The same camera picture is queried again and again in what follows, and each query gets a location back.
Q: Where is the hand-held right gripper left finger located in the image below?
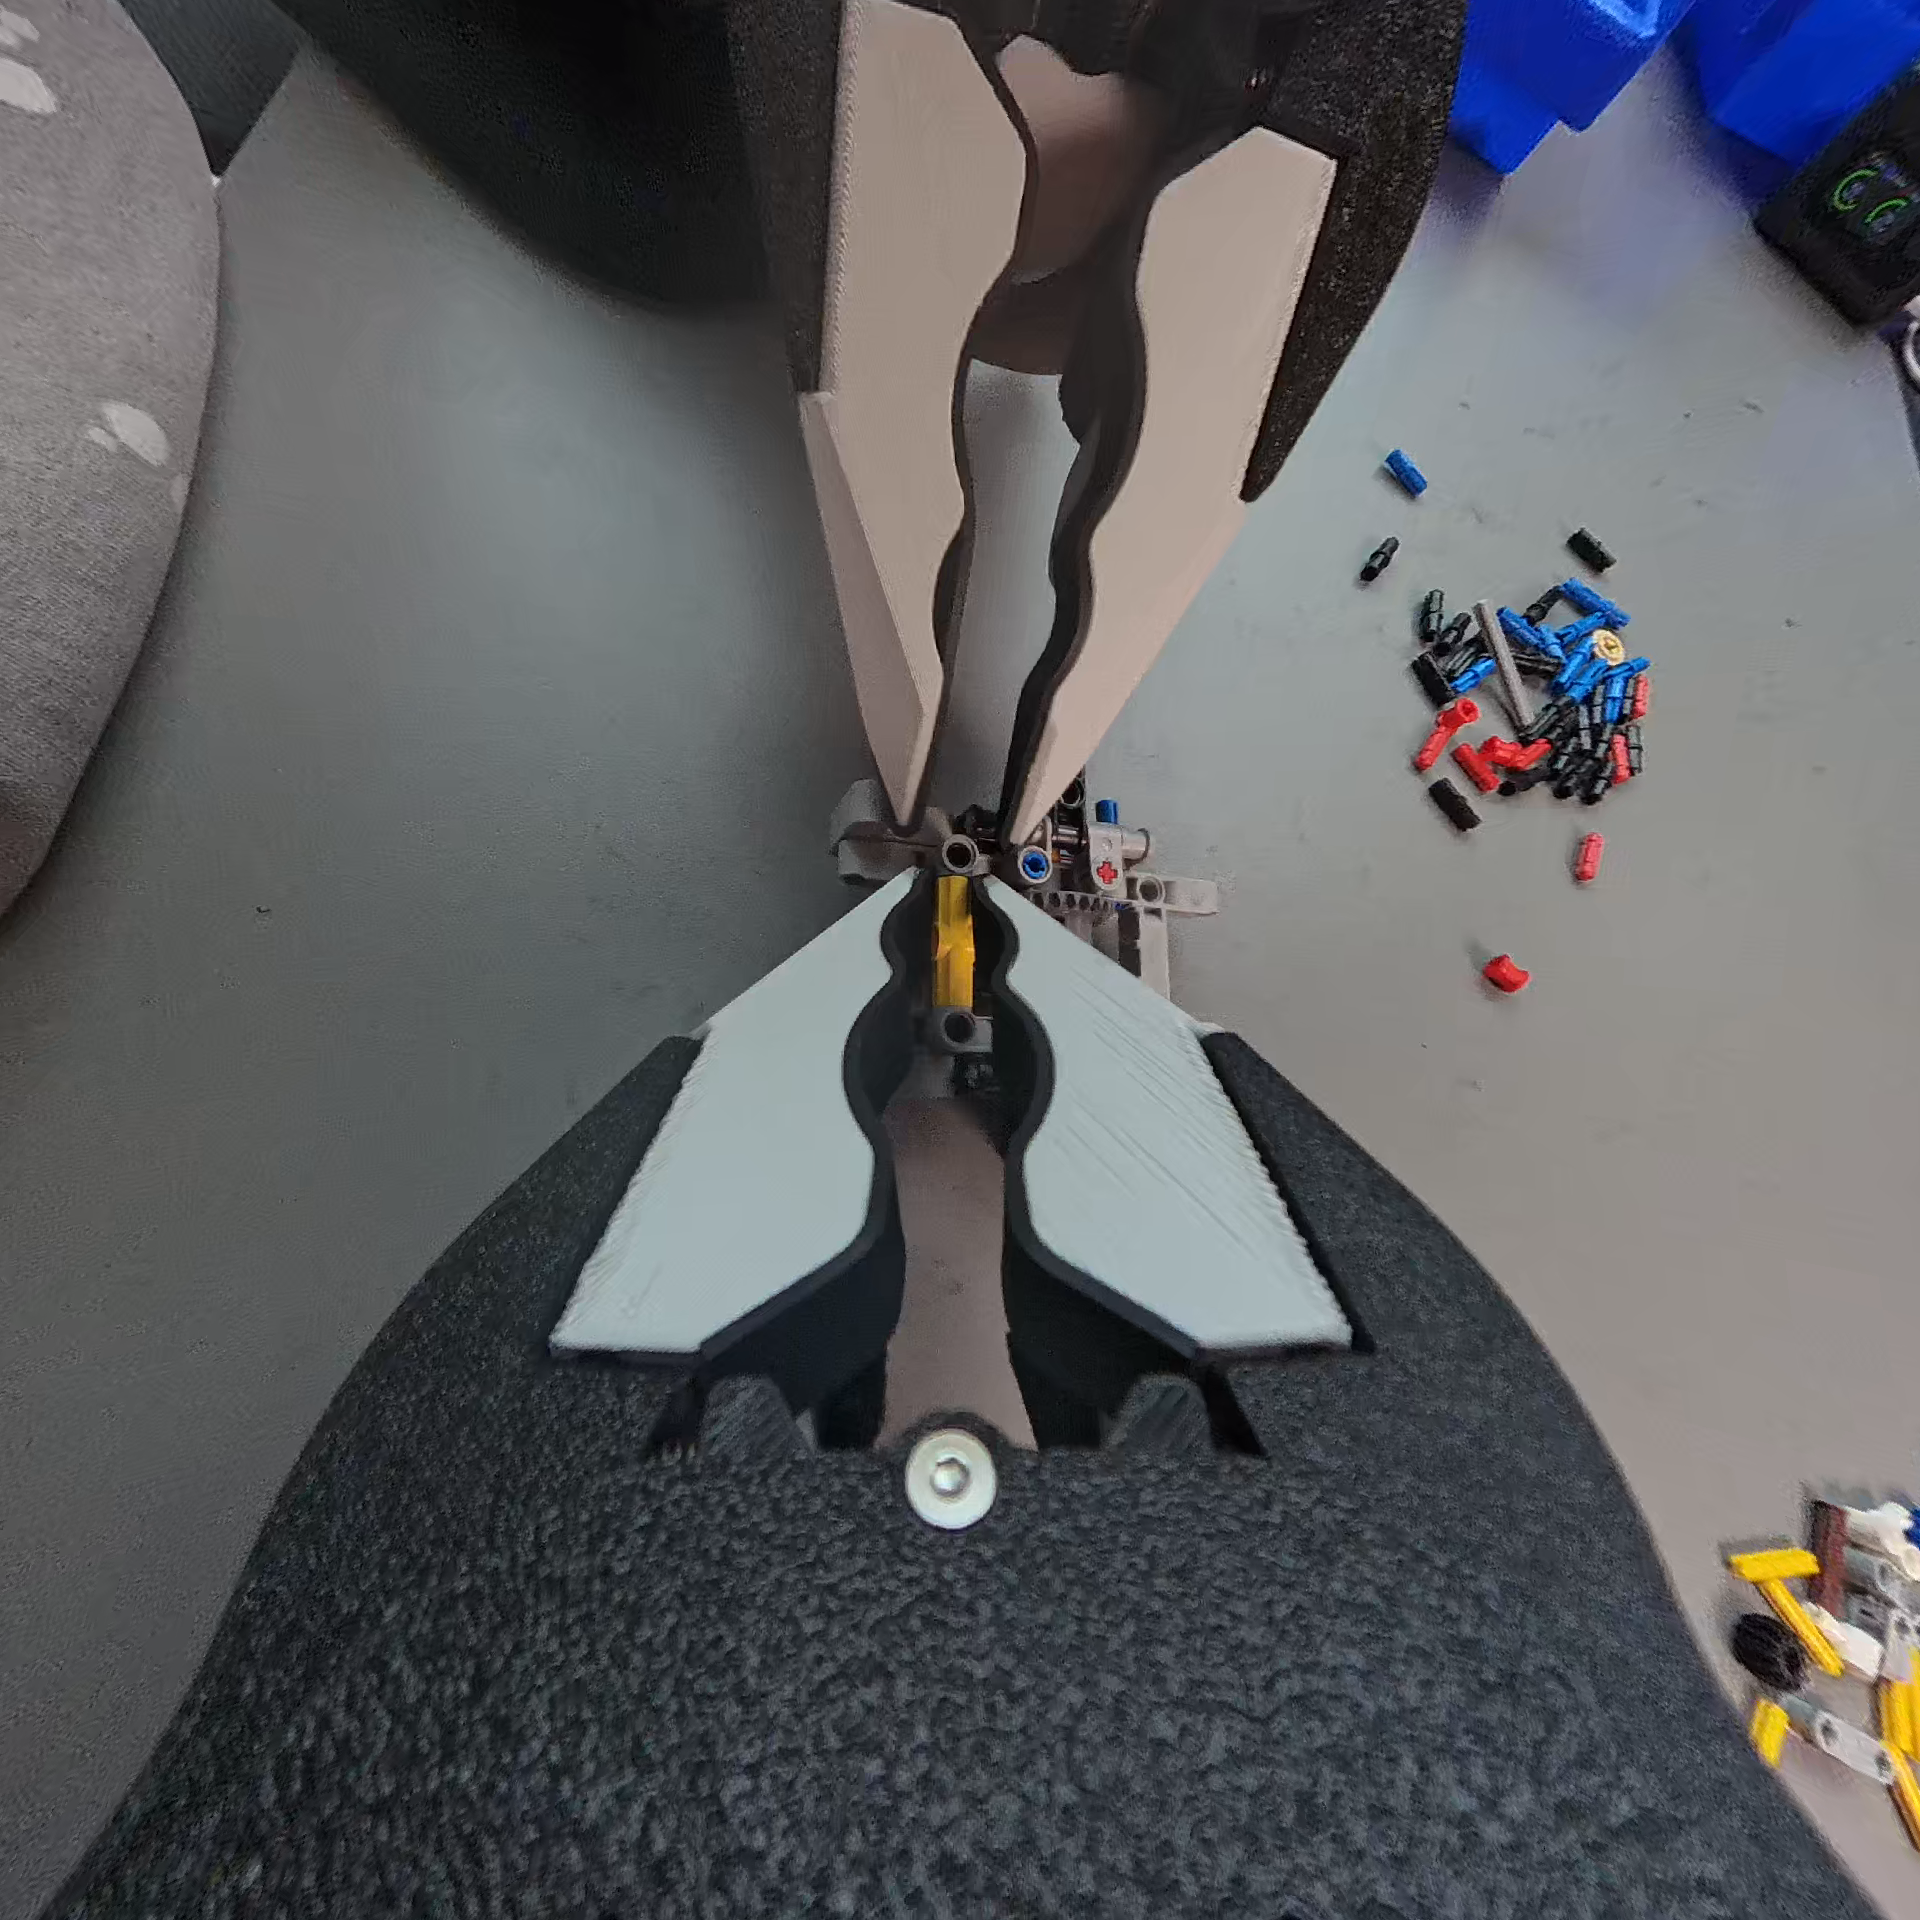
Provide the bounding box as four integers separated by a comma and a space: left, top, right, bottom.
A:
550, 870, 923, 1366

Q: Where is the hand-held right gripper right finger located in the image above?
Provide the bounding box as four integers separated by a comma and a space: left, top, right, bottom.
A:
976, 873, 1359, 1362

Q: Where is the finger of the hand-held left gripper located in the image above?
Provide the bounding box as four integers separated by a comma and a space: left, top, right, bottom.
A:
998, 119, 1341, 848
797, 0, 1038, 833

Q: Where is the grey toy brick assembly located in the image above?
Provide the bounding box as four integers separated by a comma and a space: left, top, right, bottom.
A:
831, 776, 1222, 1104

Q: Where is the pile of small toy pins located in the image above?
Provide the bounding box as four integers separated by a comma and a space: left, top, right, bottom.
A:
1361, 448, 1655, 886

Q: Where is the grey desk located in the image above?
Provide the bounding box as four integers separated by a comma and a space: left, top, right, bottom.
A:
0, 46, 1920, 1920

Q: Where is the large blue storage bin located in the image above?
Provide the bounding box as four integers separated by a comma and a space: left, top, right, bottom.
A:
1672, 0, 1920, 166

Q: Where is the black display device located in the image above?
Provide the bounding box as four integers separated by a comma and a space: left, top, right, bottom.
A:
1752, 66, 1920, 326

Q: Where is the pile of mixed toy parts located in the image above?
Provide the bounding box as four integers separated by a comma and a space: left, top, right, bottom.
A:
1726, 1487, 1920, 1848

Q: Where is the person's grey sweatshirt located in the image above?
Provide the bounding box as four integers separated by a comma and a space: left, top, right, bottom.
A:
0, 0, 227, 921

